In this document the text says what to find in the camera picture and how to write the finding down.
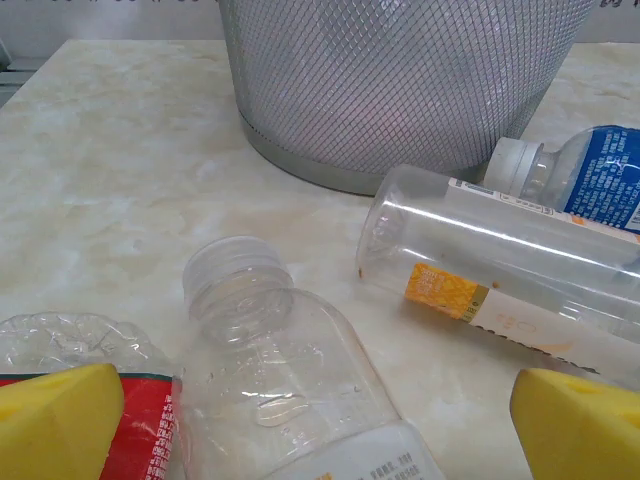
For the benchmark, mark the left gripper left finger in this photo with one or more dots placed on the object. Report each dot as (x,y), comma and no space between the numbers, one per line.
(55,430)

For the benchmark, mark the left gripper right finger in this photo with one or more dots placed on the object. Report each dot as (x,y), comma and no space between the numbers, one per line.
(585,435)

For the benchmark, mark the clear bottle orange white label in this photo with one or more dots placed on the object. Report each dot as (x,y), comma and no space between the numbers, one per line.
(475,240)

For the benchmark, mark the wide-mouth bottle white label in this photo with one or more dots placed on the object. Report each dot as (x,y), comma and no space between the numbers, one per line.
(280,360)

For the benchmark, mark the blue label bottle white cap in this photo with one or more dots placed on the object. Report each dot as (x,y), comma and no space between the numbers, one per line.
(600,170)

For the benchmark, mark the aluminium side rail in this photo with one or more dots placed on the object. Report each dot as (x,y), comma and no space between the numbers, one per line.
(15,75)

